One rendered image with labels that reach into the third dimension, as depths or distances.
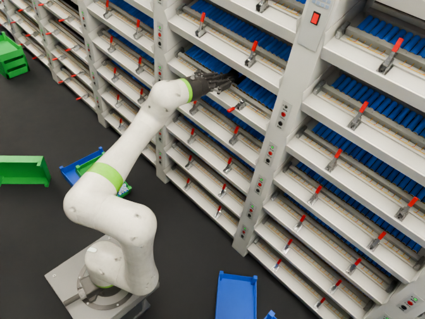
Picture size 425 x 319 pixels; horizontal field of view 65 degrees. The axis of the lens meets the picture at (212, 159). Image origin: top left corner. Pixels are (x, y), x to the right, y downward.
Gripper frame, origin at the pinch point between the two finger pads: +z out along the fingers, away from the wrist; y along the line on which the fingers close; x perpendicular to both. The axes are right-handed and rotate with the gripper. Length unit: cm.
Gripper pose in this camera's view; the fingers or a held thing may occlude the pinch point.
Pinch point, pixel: (229, 77)
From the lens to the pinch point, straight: 143.7
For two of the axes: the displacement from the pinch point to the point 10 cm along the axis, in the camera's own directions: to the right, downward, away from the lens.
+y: -7.0, -5.7, 4.3
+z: 6.8, -3.4, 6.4
